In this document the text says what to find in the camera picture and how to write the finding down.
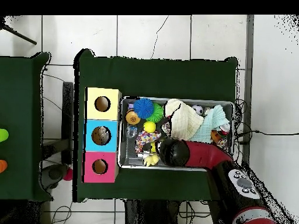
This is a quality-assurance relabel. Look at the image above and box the cream waffle cloth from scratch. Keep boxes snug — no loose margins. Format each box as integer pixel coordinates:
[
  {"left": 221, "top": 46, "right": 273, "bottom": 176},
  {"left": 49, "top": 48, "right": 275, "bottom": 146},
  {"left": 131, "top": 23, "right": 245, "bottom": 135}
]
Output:
[{"left": 164, "top": 98, "right": 205, "bottom": 141}]

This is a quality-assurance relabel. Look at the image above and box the crushed clear plastic bottle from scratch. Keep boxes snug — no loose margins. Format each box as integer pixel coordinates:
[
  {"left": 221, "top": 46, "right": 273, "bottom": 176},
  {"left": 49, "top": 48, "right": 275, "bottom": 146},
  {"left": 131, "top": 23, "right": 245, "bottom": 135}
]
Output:
[{"left": 92, "top": 127, "right": 111, "bottom": 145}]

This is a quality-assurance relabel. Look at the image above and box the clear mesh bin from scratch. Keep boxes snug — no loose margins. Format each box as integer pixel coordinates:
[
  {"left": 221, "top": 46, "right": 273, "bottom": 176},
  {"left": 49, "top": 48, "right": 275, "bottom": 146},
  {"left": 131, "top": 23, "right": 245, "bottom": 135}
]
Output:
[{"left": 117, "top": 96, "right": 235, "bottom": 173}]

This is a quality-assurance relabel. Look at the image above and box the wooden box with three holes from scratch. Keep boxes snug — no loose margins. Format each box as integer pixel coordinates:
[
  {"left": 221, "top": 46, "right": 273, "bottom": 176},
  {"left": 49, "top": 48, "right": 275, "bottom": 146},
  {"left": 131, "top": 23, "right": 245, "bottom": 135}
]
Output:
[{"left": 81, "top": 87, "right": 123, "bottom": 184}]

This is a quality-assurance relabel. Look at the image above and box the yellow ball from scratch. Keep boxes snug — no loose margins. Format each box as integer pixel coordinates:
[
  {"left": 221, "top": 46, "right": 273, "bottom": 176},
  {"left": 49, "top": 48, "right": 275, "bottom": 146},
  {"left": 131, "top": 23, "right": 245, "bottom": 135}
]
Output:
[{"left": 142, "top": 120, "right": 157, "bottom": 134}]

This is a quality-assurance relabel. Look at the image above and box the small green spiky ball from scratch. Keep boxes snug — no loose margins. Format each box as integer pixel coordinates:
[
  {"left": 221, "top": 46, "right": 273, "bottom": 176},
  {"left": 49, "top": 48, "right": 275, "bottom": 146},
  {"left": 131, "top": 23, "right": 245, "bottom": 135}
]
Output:
[{"left": 145, "top": 102, "right": 165, "bottom": 123}]

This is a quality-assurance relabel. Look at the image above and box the blue spiky ball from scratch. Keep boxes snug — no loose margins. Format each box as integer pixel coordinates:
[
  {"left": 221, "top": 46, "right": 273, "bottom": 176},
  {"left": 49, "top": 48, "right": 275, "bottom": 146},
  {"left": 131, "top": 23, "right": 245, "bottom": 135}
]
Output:
[{"left": 133, "top": 97, "right": 155, "bottom": 120}]

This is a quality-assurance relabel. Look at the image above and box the toy burger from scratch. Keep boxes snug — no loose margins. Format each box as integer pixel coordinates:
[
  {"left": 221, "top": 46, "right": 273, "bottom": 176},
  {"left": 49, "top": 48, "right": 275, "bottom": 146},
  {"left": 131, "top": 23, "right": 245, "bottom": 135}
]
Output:
[{"left": 125, "top": 110, "right": 141, "bottom": 125}]

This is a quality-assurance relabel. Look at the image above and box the small crushed clear bottle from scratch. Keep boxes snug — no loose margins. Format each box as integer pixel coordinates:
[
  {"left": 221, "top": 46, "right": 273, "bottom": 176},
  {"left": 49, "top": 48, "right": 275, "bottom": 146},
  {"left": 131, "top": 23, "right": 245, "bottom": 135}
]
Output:
[{"left": 126, "top": 125, "right": 138, "bottom": 138}]

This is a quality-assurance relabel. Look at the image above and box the yellow toy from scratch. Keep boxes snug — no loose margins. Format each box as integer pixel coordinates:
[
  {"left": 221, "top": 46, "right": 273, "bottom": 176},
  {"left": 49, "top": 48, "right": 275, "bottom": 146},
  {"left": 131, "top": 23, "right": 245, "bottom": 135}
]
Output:
[{"left": 142, "top": 154, "right": 160, "bottom": 167}]

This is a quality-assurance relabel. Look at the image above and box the dark green table cloth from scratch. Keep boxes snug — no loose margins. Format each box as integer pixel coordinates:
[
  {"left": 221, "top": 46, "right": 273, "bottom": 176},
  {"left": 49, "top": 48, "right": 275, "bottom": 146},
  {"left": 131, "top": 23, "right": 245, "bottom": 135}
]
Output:
[{"left": 72, "top": 48, "right": 239, "bottom": 203}]

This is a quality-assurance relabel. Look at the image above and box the soccer ball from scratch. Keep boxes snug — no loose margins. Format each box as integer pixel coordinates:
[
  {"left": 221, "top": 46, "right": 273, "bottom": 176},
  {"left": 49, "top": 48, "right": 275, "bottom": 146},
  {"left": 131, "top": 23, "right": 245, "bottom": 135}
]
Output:
[{"left": 192, "top": 104, "right": 204, "bottom": 116}]

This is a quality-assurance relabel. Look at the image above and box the mint waffle cloth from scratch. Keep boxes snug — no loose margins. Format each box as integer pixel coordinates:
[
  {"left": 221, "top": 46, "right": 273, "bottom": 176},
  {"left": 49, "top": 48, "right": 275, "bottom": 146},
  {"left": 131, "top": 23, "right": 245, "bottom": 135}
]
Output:
[{"left": 189, "top": 104, "right": 231, "bottom": 144}]

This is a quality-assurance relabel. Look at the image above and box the small red ball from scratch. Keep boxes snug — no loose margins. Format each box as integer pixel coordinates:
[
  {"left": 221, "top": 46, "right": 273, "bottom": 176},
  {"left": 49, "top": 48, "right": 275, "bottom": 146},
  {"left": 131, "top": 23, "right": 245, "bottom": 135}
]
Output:
[{"left": 62, "top": 167, "right": 74, "bottom": 181}]

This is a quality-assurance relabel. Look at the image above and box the green cloth side table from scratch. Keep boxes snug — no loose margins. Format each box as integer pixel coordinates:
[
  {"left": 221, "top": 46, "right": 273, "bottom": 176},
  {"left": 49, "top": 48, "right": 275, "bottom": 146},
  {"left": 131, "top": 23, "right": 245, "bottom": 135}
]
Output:
[{"left": 0, "top": 52, "right": 53, "bottom": 202}]

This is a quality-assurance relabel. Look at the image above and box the black tripod leg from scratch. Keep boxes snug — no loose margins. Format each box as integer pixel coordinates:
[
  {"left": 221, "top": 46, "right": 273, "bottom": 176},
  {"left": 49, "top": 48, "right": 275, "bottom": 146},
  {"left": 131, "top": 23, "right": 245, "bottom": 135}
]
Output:
[{"left": 0, "top": 16, "right": 37, "bottom": 46}]

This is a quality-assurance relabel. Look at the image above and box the small colourful rope toy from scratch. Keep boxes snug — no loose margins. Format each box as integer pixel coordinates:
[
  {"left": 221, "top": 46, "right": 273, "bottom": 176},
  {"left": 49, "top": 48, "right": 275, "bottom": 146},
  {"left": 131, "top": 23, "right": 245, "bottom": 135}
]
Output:
[{"left": 134, "top": 121, "right": 172, "bottom": 153}]

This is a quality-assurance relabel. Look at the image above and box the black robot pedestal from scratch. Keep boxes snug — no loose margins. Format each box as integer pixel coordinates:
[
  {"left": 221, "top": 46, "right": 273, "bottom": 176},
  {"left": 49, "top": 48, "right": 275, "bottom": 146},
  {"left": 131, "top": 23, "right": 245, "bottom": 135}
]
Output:
[{"left": 124, "top": 199, "right": 180, "bottom": 224}]

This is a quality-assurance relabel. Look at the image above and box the black power cable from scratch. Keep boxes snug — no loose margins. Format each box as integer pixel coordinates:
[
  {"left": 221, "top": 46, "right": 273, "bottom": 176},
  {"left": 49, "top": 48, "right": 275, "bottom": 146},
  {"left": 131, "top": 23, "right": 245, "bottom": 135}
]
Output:
[{"left": 237, "top": 129, "right": 299, "bottom": 144}]

